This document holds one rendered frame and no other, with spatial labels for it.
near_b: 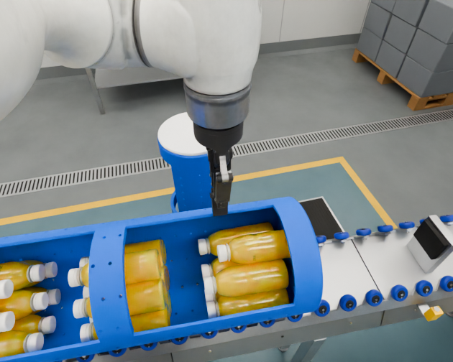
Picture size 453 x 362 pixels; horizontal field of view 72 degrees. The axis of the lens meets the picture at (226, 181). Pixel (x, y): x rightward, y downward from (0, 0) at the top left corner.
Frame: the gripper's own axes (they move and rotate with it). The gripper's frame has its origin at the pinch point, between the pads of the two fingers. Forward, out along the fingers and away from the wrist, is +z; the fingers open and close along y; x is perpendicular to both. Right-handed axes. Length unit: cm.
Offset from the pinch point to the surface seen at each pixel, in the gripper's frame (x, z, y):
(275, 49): -128, 133, 343
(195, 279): 6.8, 36.5, 2.4
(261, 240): -9.3, 14.7, -1.3
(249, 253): -6.0, 15.6, -3.4
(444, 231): -61, 24, -1
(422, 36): -227, 75, 222
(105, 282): 23.7, 10.7, -7.4
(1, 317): 47, 20, -7
